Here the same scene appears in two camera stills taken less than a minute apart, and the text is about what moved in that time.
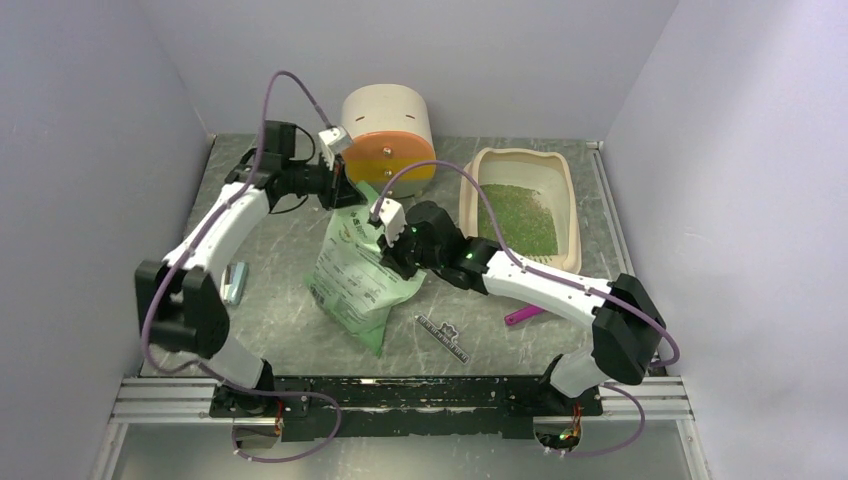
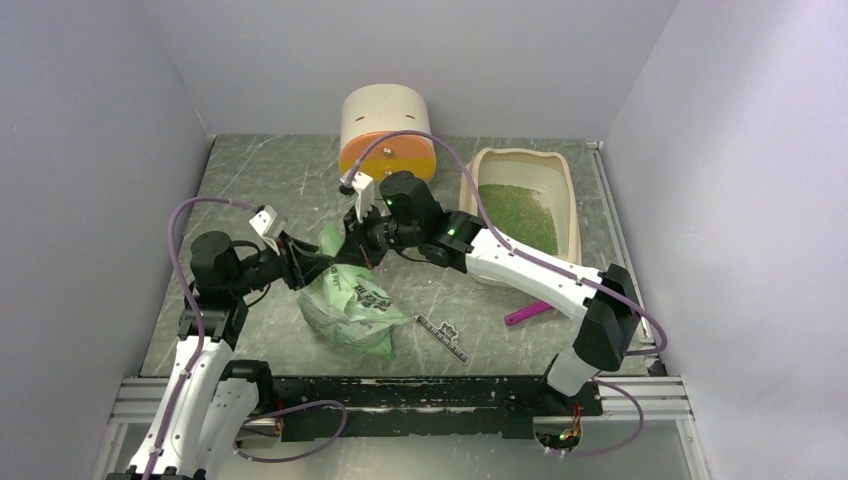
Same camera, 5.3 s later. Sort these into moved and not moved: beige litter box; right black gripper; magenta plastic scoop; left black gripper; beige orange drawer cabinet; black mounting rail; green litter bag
Moved: right black gripper; left black gripper; green litter bag
Not moved: black mounting rail; beige orange drawer cabinet; magenta plastic scoop; beige litter box
